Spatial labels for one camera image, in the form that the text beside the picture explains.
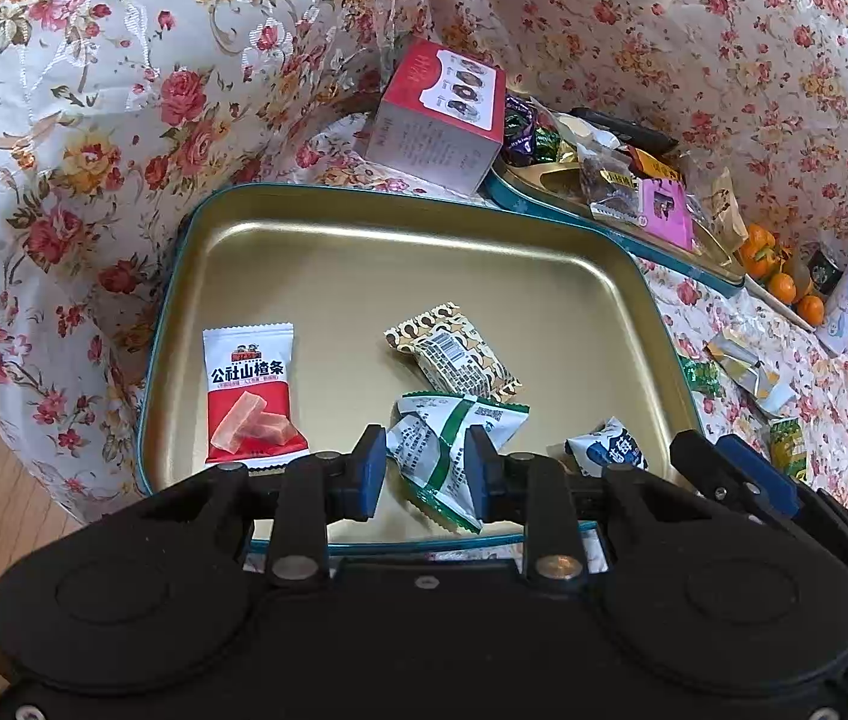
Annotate orange snack packet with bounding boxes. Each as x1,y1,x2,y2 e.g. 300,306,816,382
630,148,684,182

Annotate green white snack packet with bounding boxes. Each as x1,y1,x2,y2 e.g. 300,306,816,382
385,391,531,533

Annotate green yellow snack packet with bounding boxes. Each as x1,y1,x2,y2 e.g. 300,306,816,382
769,416,811,477

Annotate pink snack packet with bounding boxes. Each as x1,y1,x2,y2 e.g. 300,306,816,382
637,178,696,252

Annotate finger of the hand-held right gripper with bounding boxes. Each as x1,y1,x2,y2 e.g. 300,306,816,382
716,433,848,572
670,431,759,522

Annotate beige brown patterned snack packet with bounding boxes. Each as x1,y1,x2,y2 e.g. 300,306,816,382
383,302,524,402

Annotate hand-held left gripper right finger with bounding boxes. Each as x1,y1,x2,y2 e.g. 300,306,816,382
463,424,717,590

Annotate clear packet of dark snack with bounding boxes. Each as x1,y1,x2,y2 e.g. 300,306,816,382
578,142,646,222

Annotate teal gold tin tray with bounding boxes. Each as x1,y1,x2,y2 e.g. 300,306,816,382
131,181,702,556

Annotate teal tin holding mixed sweets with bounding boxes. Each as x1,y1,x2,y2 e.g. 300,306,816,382
485,157,747,301

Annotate dark green snack packet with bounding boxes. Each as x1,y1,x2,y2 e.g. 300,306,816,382
675,356,725,398

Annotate pink white carton box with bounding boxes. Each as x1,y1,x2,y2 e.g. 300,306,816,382
362,39,507,196

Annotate brown paper snack packet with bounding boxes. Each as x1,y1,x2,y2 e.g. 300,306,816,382
686,165,747,263

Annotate dark green logo can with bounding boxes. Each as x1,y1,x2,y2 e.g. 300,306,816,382
805,240,848,301

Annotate blue white snack packet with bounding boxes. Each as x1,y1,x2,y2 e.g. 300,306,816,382
565,416,650,477

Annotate red white snack packet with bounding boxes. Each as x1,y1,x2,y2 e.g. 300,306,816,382
203,322,311,466

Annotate green wrapped candy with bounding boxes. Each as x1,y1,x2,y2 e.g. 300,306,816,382
533,127,567,164

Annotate pale fruit plate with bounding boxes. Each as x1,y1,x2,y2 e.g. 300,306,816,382
745,276,821,332

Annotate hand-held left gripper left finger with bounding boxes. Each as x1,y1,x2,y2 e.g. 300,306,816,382
137,424,389,590

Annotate black remote control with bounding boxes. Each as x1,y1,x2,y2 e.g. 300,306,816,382
570,106,680,155

